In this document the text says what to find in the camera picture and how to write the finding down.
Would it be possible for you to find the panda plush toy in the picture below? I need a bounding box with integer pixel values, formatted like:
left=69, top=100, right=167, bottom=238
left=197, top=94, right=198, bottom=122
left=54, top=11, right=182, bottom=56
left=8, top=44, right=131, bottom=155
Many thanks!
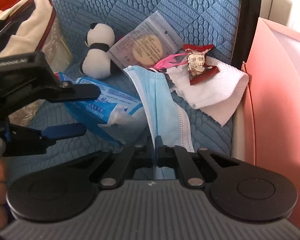
left=79, top=22, right=116, bottom=79

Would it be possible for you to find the pink hair tie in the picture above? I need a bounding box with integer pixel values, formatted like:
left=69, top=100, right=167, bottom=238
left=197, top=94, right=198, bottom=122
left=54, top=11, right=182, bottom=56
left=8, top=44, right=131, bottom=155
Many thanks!
left=150, top=51, right=188, bottom=72

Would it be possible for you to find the blue textured chair cover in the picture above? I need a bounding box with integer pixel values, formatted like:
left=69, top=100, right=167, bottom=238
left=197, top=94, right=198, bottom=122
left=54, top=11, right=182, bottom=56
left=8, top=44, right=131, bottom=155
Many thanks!
left=5, top=0, right=242, bottom=180

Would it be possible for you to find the black chair frame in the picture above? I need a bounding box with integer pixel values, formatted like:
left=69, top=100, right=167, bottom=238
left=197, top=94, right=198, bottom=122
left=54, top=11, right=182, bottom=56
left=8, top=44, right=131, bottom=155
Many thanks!
left=231, top=0, right=264, bottom=68

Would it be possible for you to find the red candy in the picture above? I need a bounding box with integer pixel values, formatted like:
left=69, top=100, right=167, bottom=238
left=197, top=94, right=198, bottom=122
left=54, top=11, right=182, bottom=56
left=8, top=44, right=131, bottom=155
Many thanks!
left=182, top=44, right=220, bottom=86

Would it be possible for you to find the blue tissue packet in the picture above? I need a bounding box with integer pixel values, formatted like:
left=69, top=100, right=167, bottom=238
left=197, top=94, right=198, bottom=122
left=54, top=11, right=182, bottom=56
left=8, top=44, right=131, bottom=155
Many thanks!
left=54, top=71, right=148, bottom=145

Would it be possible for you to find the clear zip bag with puff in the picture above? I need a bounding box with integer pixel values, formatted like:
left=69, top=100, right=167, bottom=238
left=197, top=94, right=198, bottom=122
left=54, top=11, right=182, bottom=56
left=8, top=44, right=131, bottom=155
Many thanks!
left=107, top=10, right=183, bottom=70

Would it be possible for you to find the blue face mask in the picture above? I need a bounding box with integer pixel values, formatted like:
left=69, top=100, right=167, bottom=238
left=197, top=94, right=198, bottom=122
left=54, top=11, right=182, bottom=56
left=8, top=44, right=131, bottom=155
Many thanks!
left=124, top=65, right=196, bottom=180

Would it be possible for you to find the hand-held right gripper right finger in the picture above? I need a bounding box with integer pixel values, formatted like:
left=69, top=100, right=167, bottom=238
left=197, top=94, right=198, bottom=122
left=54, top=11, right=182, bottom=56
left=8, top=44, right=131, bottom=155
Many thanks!
left=155, top=135, right=240, bottom=189

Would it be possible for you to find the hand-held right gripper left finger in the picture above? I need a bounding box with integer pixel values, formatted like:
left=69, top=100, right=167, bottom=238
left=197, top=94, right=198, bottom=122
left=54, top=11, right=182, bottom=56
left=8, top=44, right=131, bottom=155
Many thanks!
left=67, top=135, right=155, bottom=190

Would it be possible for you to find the pink cardboard box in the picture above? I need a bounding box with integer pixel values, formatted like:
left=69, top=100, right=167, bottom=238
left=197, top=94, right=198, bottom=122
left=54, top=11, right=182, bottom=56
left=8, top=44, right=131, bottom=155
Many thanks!
left=241, top=17, right=300, bottom=233

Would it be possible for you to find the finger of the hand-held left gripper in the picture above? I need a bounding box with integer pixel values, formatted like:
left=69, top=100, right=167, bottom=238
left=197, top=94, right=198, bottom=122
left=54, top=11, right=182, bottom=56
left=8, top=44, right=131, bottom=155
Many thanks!
left=45, top=81, right=101, bottom=104
left=11, top=122, right=87, bottom=147

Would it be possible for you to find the white paper towel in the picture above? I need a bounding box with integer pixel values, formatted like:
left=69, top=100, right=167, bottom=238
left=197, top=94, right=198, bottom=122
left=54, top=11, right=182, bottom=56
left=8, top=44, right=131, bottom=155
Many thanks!
left=166, top=56, right=249, bottom=127

